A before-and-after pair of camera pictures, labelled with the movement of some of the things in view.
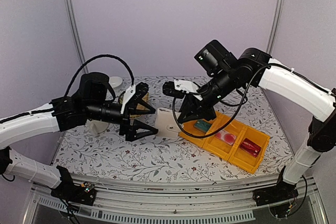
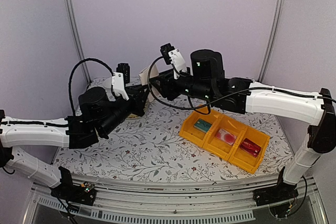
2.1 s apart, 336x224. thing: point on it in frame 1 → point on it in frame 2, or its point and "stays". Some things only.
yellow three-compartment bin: x=241 y=146 stays
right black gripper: x=202 y=111 → x=167 y=90
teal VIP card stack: x=202 y=125 stays
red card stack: x=250 y=147 stays
